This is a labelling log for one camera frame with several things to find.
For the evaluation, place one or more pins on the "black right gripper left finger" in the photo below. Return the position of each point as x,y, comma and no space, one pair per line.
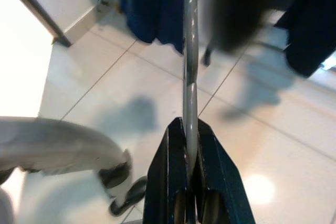
168,176

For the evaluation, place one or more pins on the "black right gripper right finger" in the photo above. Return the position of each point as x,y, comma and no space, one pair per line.
220,182

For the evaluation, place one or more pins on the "grey plastic hanger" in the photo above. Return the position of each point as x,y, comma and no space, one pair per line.
190,103

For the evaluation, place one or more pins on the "navy blue shirt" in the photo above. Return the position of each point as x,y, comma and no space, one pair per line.
147,3

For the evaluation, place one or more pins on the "black shirt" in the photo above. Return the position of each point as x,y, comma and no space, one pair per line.
309,24

